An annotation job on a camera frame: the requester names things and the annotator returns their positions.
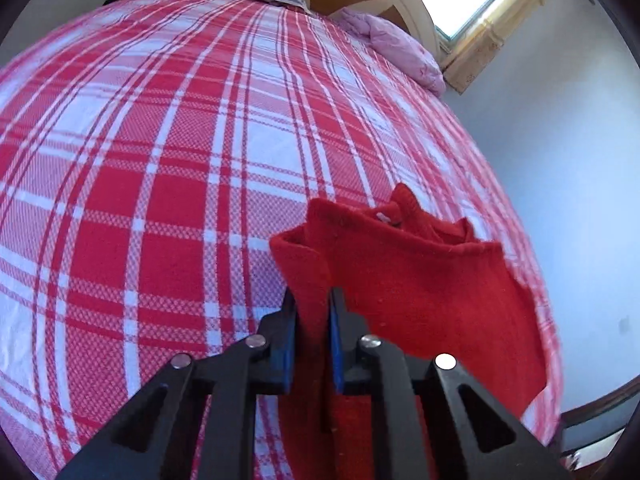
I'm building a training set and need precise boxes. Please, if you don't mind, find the red knit sweater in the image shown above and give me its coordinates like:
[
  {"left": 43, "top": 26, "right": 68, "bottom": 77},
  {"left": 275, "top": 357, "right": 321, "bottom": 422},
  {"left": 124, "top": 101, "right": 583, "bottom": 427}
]
[{"left": 270, "top": 184, "right": 547, "bottom": 479}]

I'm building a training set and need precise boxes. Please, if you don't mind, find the dark wooden furniture edge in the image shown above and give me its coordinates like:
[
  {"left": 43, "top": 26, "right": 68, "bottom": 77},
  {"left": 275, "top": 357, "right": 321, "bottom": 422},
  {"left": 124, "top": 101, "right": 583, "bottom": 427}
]
[{"left": 548, "top": 377, "right": 639, "bottom": 479}]

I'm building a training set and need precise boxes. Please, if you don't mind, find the red white plaid bedspread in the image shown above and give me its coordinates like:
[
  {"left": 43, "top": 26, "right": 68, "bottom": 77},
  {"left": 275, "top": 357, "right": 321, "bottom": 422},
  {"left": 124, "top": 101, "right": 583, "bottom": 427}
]
[{"left": 1, "top": 0, "right": 562, "bottom": 479}]

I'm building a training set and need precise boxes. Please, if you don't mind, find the beige patterned curtain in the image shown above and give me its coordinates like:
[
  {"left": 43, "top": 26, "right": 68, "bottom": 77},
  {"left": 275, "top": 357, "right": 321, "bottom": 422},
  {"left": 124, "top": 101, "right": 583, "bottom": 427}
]
[{"left": 436, "top": 0, "right": 546, "bottom": 94}]

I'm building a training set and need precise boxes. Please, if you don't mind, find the pink pillow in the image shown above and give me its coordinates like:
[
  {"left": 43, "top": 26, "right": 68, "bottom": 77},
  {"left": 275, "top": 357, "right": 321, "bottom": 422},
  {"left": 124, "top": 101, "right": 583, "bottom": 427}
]
[{"left": 330, "top": 8, "right": 446, "bottom": 98}]

